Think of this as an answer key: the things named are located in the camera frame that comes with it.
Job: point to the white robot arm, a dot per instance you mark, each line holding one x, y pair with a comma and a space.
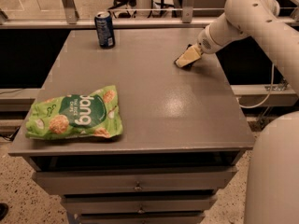
272, 195

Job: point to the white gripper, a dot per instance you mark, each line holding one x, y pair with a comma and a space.
206, 44

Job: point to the metal railing frame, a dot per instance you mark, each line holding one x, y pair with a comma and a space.
79, 14

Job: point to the grey drawer cabinet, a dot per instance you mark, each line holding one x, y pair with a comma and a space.
183, 131

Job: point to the blue soda can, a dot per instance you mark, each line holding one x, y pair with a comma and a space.
104, 29

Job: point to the green rice chip bag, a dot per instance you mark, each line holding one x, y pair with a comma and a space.
76, 115

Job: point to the black shoe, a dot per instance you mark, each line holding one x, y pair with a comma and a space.
3, 210

